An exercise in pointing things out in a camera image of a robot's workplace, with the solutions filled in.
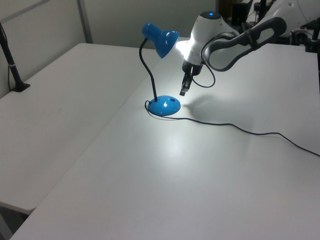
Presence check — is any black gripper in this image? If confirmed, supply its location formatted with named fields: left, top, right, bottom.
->
left=178, top=58, right=204, bottom=97

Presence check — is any blue gooseneck desk lamp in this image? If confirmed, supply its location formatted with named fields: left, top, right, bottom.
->
left=138, top=22, right=182, bottom=117

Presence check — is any black background box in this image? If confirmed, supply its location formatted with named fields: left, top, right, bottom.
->
left=231, top=0, right=254, bottom=26

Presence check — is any black clamp stand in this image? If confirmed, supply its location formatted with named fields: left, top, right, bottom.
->
left=303, top=16, right=320, bottom=54

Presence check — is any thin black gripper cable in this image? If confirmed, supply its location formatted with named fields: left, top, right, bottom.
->
left=191, top=60, right=217, bottom=89

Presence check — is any black lamp power cable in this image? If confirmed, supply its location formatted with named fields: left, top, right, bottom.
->
left=144, top=99, right=320, bottom=158

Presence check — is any grey metal partition post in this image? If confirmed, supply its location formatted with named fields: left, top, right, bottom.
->
left=75, top=0, right=94, bottom=44

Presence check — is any black clamped camera pole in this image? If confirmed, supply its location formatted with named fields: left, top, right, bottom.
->
left=0, top=21, right=31, bottom=93

